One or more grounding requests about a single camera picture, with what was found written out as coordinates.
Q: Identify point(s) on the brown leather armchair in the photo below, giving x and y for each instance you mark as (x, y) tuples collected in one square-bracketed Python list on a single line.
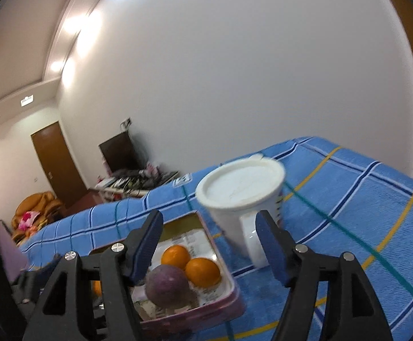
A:
[(37, 202)]

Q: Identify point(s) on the black television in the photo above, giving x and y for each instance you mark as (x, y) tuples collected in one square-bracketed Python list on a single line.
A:
[(119, 152)]

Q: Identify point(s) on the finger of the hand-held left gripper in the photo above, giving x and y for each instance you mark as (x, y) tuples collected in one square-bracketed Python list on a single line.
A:
[(32, 277)]

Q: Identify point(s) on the blue checked blanket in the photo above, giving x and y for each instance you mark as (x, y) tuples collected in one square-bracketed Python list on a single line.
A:
[(334, 191)]

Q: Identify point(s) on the purple passion fruit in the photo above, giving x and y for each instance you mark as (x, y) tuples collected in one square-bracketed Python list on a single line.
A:
[(166, 286)]

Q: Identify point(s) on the pink cushion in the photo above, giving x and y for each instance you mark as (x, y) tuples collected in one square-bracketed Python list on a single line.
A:
[(27, 217)]

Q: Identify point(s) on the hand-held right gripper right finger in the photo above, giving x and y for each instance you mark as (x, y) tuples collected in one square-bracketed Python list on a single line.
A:
[(274, 252)]

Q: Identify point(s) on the rectangular ceiling light panel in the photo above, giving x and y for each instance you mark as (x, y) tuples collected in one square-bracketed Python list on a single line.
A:
[(27, 100)]

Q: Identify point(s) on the purple cylindrical bottle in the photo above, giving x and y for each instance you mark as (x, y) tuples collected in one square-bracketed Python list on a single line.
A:
[(9, 252)]

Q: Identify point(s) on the brown wooden door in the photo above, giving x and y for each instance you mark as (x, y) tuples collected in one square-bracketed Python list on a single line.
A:
[(59, 163)]

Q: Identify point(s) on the wall socket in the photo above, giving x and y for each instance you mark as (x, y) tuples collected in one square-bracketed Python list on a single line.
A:
[(126, 122)]

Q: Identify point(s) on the pink tin box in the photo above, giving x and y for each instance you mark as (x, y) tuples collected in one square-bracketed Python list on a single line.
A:
[(224, 305)]

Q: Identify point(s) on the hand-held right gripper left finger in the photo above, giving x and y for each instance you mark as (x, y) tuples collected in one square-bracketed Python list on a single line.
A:
[(146, 245)]

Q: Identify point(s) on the white lidded cup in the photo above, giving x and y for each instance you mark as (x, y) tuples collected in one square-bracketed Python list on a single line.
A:
[(238, 191)]

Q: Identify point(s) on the recessed ceiling spotlight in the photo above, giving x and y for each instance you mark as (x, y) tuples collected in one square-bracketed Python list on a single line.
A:
[(75, 25), (55, 65)]

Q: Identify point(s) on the white television stand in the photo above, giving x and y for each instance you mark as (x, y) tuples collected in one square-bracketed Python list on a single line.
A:
[(135, 184)]

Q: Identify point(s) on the printed paper in tin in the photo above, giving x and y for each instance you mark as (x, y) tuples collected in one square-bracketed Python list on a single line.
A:
[(192, 238)]

